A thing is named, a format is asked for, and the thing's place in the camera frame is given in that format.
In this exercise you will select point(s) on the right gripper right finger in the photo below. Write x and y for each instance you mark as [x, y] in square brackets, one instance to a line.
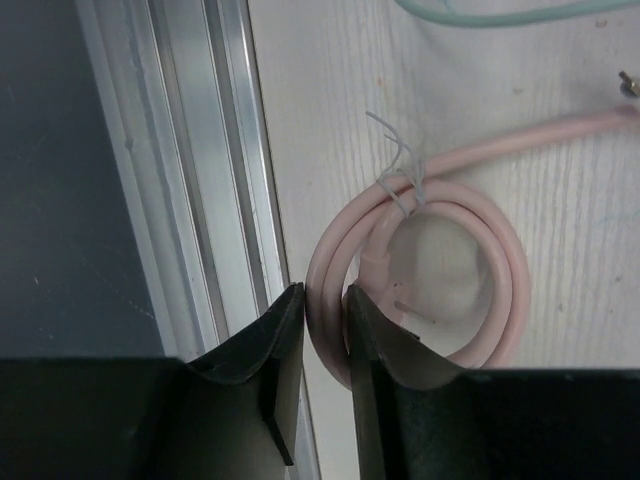
[420, 416]

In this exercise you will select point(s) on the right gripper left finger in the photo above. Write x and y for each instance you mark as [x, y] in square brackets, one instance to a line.
[229, 414]

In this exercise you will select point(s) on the aluminium mounting rail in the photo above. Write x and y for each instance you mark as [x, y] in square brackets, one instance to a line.
[179, 86]

